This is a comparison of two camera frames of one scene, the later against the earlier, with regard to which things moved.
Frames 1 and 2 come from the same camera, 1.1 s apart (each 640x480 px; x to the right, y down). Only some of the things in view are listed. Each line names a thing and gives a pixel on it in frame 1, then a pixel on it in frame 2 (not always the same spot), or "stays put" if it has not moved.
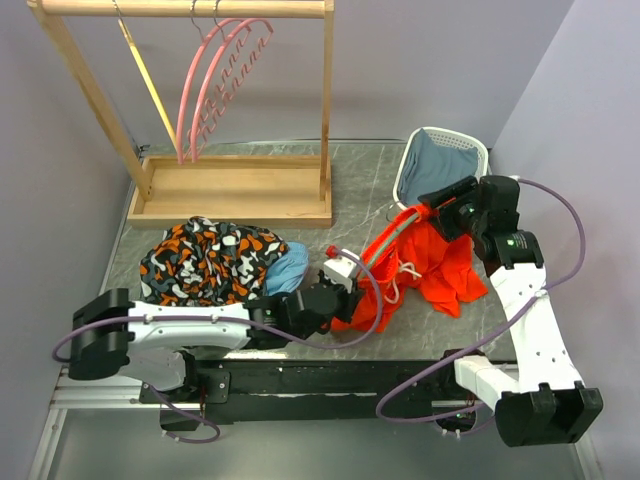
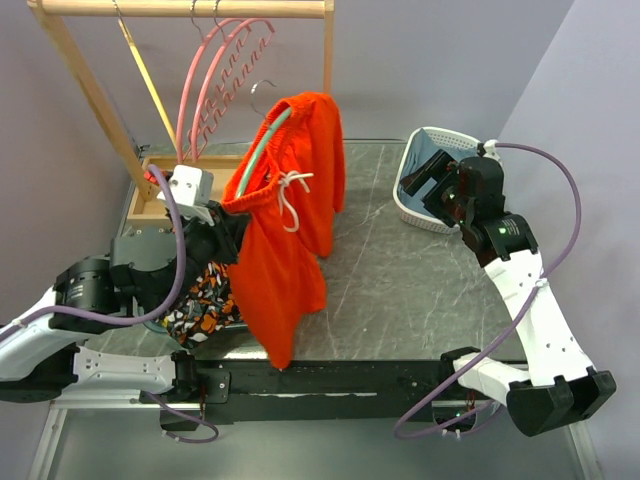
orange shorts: x=415 y=254 -> x=283 y=221
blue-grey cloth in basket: x=427 y=166 stays put
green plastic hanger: x=393 y=237 -> x=262 y=139
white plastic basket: x=443 y=138 stays put
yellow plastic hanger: x=144 y=75 stays put
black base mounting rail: x=313 y=391 stays put
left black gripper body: x=343 y=310 -> x=206 y=243
